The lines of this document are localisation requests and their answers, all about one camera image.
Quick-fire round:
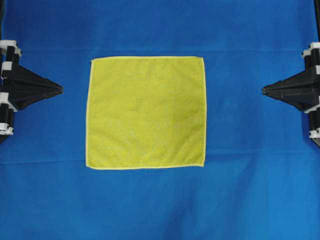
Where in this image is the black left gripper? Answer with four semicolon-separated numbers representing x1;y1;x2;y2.
0;40;64;136

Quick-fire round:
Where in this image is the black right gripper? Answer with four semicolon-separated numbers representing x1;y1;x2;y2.
262;42;320;139

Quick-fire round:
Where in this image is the yellow-green microfibre towel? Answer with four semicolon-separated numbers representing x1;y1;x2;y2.
85;56;207;170

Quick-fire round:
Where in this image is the blue table cloth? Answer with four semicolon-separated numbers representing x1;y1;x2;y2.
0;0;320;240

